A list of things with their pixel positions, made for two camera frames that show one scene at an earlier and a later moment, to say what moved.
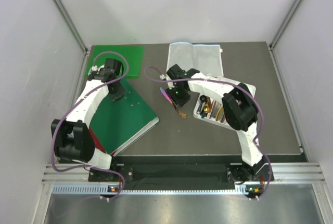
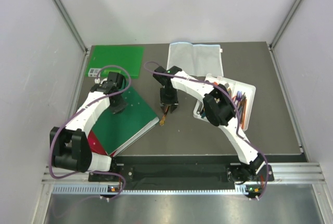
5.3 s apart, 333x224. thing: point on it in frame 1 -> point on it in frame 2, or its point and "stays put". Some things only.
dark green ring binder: x=119 y=123 stays put
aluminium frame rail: x=63 y=11 stays put
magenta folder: x=97 y=143 stays put
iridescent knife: x=181 y=115 -> x=162 y=121
